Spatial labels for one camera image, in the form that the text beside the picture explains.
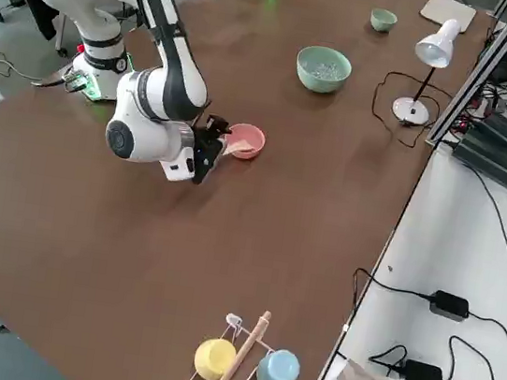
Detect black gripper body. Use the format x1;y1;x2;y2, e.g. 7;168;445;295
189;125;226;172

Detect beige spoon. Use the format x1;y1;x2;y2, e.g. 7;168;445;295
223;136;255;159

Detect small green bowl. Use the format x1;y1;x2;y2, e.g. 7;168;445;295
368;7;399;36

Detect pink bowl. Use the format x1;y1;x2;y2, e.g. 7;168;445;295
222;121;268;164

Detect large green bowl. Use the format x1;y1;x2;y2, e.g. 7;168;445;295
292;42;355;98

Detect clear beads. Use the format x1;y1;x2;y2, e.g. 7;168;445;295
302;56;346;84

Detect yellow cup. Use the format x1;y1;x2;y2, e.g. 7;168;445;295
191;335;239;380

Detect blue cup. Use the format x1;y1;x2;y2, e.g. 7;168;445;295
254;345;304;380

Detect white desk lamp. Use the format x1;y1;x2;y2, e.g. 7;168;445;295
389;11;462;130

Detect white square board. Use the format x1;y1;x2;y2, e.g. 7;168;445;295
417;0;480;37

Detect black power adapter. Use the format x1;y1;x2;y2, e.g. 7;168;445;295
400;358;447;380
427;288;474;324

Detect black lamp cable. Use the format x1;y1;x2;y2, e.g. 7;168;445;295
366;68;446;153

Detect wire cup rack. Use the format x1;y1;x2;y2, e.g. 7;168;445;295
174;298;283;380

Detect aluminium frame post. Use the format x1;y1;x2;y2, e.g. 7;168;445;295
423;0;507;158

